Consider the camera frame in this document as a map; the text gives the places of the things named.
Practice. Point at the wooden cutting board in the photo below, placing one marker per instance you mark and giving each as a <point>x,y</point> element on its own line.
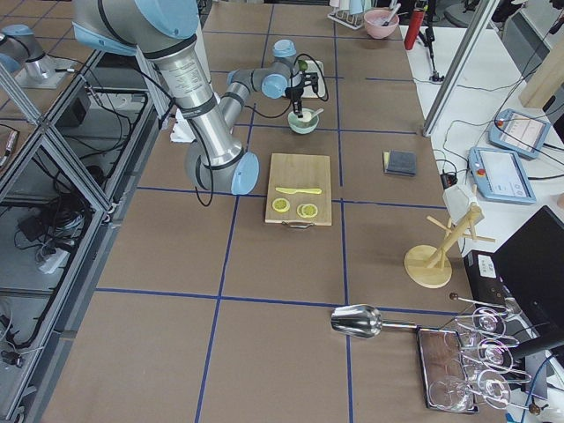
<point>292,170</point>

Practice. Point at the red bottle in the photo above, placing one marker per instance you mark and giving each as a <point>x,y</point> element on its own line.
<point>415,23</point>

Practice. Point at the black selfie stick tripod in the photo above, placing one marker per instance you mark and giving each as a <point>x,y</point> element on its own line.
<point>427,37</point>

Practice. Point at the blue teach pendant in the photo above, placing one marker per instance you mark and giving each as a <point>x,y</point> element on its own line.
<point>500,176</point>
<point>518,132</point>

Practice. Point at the dark tray with glasses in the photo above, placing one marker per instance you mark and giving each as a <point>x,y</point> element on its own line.
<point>439,357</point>

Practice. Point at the yellow plastic knife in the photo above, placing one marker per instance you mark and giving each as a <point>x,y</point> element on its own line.
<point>292,191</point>

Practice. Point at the metal scoop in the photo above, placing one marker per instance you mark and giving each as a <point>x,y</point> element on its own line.
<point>364,321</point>

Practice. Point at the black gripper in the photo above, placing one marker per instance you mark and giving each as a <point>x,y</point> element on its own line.
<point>296,91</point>

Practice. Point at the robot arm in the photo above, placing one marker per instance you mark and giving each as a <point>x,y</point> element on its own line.
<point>165,32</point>

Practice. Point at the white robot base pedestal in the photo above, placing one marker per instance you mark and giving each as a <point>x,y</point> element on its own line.
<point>205,66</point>

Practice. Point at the wooden mug tree stand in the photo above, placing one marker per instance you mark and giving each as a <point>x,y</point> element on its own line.
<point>428,266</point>

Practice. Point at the pink bowl with ice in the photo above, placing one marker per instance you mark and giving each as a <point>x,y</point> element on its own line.
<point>378,25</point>

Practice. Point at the white ceramic spoon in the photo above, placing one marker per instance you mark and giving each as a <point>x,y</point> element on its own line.
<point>312,114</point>

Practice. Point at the lemon slice stack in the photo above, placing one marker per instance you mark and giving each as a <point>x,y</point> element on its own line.
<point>280,205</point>

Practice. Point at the green ceramic bowl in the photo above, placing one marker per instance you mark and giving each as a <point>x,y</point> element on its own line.
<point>301,127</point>

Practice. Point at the far blue teach pendant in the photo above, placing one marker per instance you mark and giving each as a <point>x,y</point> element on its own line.
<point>518,132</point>

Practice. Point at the aluminium frame post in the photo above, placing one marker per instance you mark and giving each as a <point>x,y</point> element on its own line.
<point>469,41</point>

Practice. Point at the near blue teach pendant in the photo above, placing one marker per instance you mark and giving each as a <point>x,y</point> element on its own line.
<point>500,176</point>

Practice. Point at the single lemon slice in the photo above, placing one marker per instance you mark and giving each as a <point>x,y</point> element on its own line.
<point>307,211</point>

